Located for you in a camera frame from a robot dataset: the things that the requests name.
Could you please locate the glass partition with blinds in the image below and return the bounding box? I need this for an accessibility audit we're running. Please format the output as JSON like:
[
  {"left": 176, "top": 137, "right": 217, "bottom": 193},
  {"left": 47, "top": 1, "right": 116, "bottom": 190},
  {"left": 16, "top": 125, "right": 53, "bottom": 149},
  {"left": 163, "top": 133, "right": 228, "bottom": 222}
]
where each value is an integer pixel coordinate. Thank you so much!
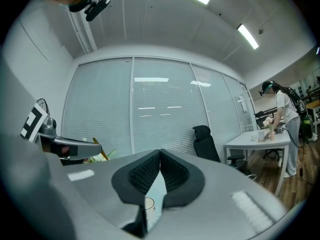
[{"left": 61, "top": 56, "right": 256, "bottom": 160}]

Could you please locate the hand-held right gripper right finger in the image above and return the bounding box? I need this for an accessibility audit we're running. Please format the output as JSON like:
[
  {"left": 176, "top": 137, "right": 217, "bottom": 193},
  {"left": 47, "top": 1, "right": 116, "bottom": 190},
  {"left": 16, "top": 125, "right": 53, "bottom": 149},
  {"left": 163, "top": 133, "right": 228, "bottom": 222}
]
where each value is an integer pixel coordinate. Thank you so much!
[{"left": 146, "top": 148, "right": 289, "bottom": 240}]

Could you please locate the yellow wooden table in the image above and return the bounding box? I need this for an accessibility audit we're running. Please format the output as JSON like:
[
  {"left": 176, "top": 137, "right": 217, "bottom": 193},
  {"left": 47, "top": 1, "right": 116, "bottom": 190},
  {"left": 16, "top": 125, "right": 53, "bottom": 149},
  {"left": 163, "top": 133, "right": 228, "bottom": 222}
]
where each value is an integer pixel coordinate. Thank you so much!
[{"left": 305, "top": 100, "right": 320, "bottom": 135}]

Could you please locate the pale plush toy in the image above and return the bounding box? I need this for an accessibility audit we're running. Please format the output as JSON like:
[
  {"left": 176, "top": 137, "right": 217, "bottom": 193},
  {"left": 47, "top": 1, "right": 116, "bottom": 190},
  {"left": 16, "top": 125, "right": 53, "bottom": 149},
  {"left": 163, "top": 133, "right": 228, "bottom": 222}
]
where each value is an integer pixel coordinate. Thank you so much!
[{"left": 262, "top": 116, "right": 276, "bottom": 130}]

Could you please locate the black standing fan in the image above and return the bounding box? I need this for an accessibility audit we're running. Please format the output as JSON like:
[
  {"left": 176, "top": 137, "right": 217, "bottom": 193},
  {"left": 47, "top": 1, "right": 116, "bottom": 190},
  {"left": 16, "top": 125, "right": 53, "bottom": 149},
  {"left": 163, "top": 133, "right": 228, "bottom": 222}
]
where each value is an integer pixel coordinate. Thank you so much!
[{"left": 36, "top": 98, "right": 51, "bottom": 118}]

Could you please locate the white patterned cup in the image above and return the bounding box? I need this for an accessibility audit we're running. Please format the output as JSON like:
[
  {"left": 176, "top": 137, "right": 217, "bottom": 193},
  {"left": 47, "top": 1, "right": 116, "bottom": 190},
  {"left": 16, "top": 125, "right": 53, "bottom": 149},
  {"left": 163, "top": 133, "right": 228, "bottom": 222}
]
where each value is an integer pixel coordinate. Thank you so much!
[{"left": 144, "top": 196, "right": 157, "bottom": 212}]

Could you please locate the black office chair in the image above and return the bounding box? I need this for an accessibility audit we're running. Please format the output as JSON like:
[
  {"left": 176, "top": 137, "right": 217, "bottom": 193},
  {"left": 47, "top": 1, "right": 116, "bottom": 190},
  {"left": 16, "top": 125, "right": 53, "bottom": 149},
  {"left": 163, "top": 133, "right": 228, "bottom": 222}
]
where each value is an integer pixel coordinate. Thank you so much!
[{"left": 192, "top": 125, "right": 252, "bottom": 176}]

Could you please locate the silver door handle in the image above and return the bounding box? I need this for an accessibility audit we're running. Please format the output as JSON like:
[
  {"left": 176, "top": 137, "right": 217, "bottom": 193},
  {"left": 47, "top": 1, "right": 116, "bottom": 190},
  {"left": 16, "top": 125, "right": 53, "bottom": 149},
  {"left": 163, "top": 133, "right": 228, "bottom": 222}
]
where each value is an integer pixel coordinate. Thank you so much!
[{"left": 238, "top": 95, "right": 248, "bottom": 114}]

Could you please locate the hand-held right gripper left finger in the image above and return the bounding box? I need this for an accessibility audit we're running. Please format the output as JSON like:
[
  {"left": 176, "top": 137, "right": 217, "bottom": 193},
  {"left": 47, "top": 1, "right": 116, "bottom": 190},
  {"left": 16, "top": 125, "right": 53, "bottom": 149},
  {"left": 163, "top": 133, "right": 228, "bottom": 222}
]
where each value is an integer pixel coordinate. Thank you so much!
[{"left": 62, "top": 149, "right": 161, "bottom": 238}]

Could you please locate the green artificial plant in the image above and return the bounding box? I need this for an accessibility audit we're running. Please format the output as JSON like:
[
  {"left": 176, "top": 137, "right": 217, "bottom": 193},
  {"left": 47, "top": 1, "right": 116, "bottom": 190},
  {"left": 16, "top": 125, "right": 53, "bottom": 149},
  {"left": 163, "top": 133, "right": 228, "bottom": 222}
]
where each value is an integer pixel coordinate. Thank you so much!
[{"left": 87, "top": 136, "right": 118, "bottom": 164}]

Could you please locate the white ceiling conduit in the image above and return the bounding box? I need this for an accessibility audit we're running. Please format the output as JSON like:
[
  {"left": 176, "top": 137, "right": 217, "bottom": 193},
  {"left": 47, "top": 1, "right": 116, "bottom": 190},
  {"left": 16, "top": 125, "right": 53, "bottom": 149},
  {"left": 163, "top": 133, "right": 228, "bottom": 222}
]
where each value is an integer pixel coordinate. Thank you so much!
[{"left": 66, "top": 8, "right": 98, "bottom": 54}]

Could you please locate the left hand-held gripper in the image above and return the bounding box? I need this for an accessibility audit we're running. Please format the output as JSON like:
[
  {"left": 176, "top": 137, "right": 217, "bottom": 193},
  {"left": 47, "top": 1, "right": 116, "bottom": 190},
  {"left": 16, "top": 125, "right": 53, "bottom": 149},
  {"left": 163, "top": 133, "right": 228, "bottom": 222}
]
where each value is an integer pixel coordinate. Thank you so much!
[{"left": 20, "top": 102, "right": 104, "bottom": 160}]

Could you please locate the black chair base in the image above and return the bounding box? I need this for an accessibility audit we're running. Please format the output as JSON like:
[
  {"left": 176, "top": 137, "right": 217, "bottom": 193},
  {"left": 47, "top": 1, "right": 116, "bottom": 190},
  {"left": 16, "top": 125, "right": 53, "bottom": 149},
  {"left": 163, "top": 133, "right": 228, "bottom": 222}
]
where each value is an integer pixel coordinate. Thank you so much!
[{"left": 262, "top": 148, "right": 281, "bottom": 162}]

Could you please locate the white table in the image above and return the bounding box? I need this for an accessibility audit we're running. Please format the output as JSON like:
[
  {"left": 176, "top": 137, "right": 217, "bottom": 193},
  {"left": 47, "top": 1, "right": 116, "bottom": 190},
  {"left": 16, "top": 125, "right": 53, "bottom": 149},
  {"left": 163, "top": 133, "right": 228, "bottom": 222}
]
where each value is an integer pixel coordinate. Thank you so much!
[{"left": 223, "top": 129, "right": 292, "bottom": 197}]

